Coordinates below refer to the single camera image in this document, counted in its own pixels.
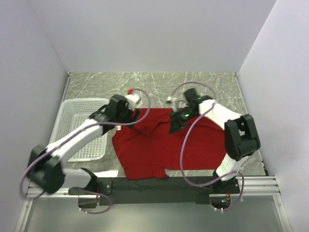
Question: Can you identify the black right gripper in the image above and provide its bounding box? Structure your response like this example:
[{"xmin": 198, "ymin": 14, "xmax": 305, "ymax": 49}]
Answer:
[{"xmin": 169, "ymin": 107, "xmax": 198, "ymax": 135}]

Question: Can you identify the red t shirt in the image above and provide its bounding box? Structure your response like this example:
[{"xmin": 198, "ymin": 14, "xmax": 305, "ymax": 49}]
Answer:
[{"xmin": 112, "ymin": 108, "xmax": 226, "ymax": 180}]

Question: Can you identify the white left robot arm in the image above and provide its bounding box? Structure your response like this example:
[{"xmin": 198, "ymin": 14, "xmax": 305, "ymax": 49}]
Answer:
[{"xmin": 26, "ymin": 93, "xmax": 140, "ymax": 194}]

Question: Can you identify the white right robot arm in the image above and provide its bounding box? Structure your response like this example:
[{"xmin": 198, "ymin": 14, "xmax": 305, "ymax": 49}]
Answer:
[{"xmin": 166, "ymin": 88, "xmax": 261, "ymax": 193}]

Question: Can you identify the white plastic basket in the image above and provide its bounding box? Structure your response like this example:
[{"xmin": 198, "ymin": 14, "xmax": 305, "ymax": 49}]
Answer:
[{"xmin": 49, "ymin": 98, "xmax": 109, "ymax": 162}]

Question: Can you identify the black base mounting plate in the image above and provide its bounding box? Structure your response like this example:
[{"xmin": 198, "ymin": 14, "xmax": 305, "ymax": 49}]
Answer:
[{"xmin": 93, "ymin": 176, "xmax": 218, "ymax": 206}]

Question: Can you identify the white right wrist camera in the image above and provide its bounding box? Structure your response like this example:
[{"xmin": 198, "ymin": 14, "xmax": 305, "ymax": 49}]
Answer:
[{"xmin": 166, "ymin": 96, "xmax": 185, "ymax": 111}]

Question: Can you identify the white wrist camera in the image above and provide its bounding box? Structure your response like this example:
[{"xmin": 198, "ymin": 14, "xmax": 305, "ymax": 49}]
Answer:
[
  {"xmin": 166, "ymin": 96, "xmax": 185, "ymax": 111},
  {"xmin": 126, "ymin": 88, "xmax": 141, "ymax": 108}
]

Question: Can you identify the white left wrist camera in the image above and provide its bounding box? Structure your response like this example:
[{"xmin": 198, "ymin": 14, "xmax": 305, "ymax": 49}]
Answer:
[{"xmin": 126, "ymin": 88, "xmax": 141, "ymax": 108}]

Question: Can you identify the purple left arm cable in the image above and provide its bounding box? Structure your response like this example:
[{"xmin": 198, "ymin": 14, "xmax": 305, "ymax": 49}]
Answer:
[{"xmin": 19, "ymin": 88, "xmax": 152, "ymax": 215}]

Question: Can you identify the aluminium frame rail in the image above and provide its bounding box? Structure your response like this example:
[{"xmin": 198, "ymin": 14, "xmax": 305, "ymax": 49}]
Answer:
[{"xmin": 16, "ymin": 153, "xmax": 291, "ymax": 232}]

